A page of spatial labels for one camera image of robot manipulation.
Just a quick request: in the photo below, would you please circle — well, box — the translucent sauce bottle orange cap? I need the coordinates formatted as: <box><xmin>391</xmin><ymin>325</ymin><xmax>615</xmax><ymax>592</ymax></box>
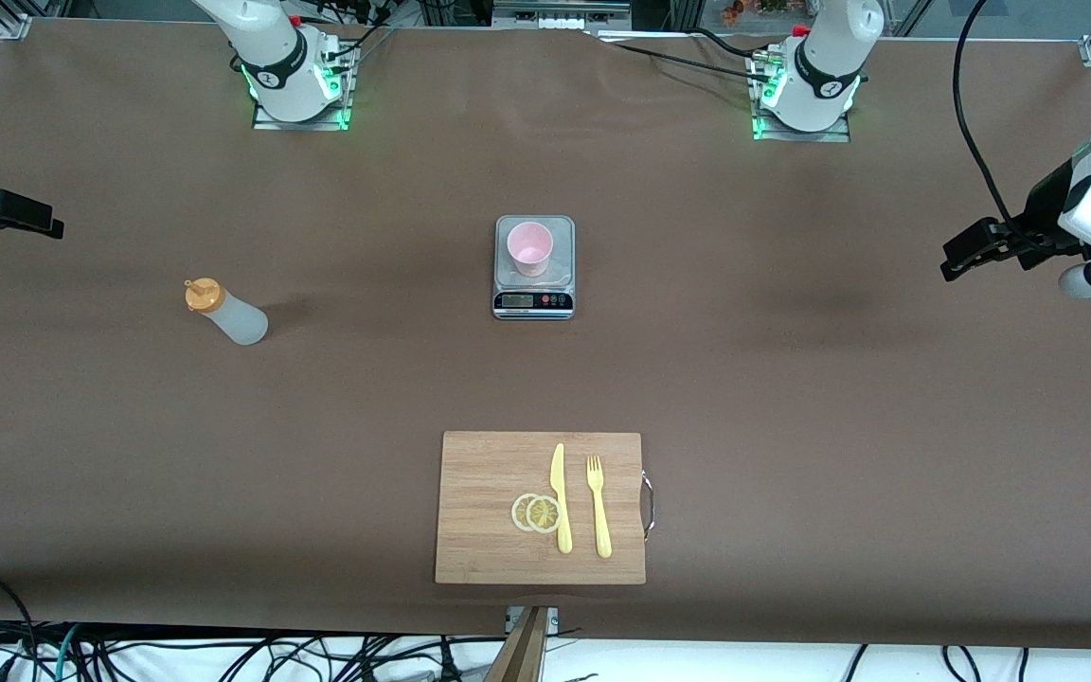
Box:
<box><xmin>184</xmin><ymin>278</ymin><xmax>270</xmax><ymax>347</ymax></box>

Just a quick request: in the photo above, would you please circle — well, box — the pink plastic cup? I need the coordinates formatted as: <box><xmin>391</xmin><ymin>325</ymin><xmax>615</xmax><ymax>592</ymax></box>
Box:
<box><xmin>506</xmin><ymin>221</ymin><xmax>555</xmax><ymax>278</ymax></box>

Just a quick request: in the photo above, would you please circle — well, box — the brown table cover sheet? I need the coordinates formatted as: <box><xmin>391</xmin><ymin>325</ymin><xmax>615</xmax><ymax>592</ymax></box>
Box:
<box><xmin>0</xmin><ymin>17</ymin><xmax>1091</xmax><ymax>650</ymax></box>

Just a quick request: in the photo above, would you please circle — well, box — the silver digital kitchen scale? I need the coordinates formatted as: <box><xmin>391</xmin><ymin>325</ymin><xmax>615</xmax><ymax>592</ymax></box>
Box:
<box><xmin>492</xmin><ymin>215</ymin><xmax>577</xmax><ymax>321</ymax></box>

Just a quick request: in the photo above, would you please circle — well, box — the yellow plastic fork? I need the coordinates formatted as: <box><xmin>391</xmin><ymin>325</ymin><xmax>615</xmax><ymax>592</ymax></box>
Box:
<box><xmin>585</xmin><ymin>455</ymin><xmax>614</xmax><ymax>559</ymax></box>

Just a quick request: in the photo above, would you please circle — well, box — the white power strip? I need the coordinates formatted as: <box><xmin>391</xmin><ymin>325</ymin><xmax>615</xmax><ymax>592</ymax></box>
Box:
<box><xmin>492</xmin><ymin>0</ymin><xmax>634</xmax><ymax>31</ymax></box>

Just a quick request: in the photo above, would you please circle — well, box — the yellow plastic knife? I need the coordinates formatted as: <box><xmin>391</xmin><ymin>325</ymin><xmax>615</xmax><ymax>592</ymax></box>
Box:
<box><xmin>549</xmin><ymin>442</ymin><xmax>574</xmax><ymax>555</ymax></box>

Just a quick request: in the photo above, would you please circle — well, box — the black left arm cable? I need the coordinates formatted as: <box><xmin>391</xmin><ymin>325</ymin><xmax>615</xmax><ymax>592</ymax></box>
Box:
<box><xmin>953</xmin><ymin>0</ymin><xmax>1029</xmax><ymax>233</ymax></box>

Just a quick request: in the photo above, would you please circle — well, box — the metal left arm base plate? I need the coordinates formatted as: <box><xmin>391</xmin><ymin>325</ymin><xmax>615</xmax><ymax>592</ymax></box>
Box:
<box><xmin>752</xmin><ymin>52</ymin><xmax>851</xmax><ymax>143</ymax></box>

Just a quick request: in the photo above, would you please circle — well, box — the thick black table cable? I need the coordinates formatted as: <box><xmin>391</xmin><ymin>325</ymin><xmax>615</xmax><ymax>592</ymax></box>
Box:
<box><xmin>692</xmin><ymin>27</ymin><xmax>776</xmax><ymax>63</ymax></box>

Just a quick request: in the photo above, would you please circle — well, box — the thin black table cable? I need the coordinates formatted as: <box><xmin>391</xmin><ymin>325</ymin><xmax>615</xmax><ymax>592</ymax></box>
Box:
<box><xmin>598</xmin><ymin>36</ymin><xmax>760</xmax><ymax>81</ymax></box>

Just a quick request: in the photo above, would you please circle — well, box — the teal floor cable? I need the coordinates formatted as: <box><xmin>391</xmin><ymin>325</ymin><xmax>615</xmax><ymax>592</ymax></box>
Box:
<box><xmin>51</xmin><ymin>623</ymin><xmax>82</xmax><ymax>682</ymax></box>

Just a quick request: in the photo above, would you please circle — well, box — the metal bracket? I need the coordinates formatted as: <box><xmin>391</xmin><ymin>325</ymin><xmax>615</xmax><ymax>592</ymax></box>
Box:
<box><xmin>506</xmin><ymin>606</ymin><xmax>561</xmax><ymax>634</ymax></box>

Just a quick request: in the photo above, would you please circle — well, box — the wooden post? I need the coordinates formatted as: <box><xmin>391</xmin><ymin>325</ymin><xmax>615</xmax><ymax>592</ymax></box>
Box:
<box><xmin>484</xmin><ymin>606</ymin><xmax>551</xmax><ymax>682</ymax></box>

